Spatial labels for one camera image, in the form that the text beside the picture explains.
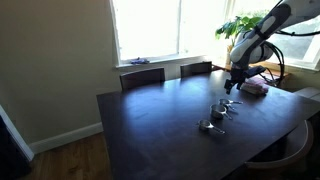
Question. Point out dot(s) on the quarter-cup steel measuring cup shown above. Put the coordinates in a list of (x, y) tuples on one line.
[(205, 126)]

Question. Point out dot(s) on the white side wall trim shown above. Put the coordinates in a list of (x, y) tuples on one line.
[(16, 135)]

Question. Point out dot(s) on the tan plant pot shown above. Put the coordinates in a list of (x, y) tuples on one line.
[(228, 55)]

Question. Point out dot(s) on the wooden window bench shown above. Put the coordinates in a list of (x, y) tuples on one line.
[(271, 65)]

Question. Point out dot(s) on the full-cup steel measuring cup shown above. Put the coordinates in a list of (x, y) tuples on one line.
[(216, 113)]

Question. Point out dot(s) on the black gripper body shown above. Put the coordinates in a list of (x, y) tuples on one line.
[(238, 74)]

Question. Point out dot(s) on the half-cup steel measuring cup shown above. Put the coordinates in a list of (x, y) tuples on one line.
[(222, 104)]

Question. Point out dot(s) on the dark wooden dining chair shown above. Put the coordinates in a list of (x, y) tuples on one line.
[(196, 69), (143, 78)]

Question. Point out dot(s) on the pink cloth item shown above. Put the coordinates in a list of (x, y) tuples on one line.
[(255, 87)]

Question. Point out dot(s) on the blue cloth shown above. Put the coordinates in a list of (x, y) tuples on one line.
[(140, 61)]

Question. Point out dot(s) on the white cabinet top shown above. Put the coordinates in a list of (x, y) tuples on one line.
[(308, 93)]

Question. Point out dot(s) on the green leafy houseplant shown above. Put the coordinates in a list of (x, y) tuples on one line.
[(236, 26)]

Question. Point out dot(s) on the white window frame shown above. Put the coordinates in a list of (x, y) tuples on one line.
[(180, 26), (313, 58)]

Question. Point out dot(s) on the white baseboard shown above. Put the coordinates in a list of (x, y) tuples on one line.
[(66, 137)]

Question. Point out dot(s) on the black furniture piece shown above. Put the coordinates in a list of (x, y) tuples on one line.
[(10, 160)]

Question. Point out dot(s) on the curved brown wooden chair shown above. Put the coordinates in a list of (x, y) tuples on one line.
[(301, 151)]

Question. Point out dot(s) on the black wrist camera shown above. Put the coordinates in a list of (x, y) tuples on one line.
[(255, 71)]

